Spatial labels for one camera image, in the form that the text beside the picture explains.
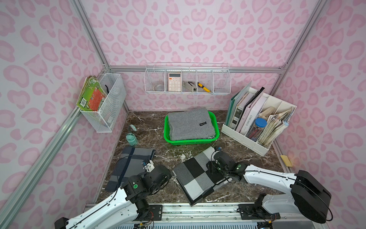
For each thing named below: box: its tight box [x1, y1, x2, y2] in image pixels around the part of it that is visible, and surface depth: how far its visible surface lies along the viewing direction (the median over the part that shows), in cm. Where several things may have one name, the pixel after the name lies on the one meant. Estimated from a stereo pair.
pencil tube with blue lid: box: [245, 117, 268, 143], surface depth 90 cm
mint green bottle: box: [125, 132, 139, 147], surface depth 98 cm
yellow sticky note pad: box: [280, 155, 293, 167], surface depth 97 cm
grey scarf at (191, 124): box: [167, 107, 216, 141], surface depth 100 cm
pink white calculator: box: [168, 72, 182, 92], surface depth 97 cm
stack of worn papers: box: [257, 106, 295, 148], surface depth 85 cm
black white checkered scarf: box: [172, 145, 233, 207], surface depth 84 cm
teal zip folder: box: [224, 80, 253, 127], surface depth 89 cm
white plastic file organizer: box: [221, 86, 297, 157], surface depth 91 cm
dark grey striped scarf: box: [104, 146, 156, 192], surface depth 93 cm
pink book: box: [235, 88, 266, 134], surface depth 86 cm
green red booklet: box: [76, 75, 107, 112], surface depth 73 cm
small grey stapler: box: [183, 81, 197, 92], surface depth 101 cm
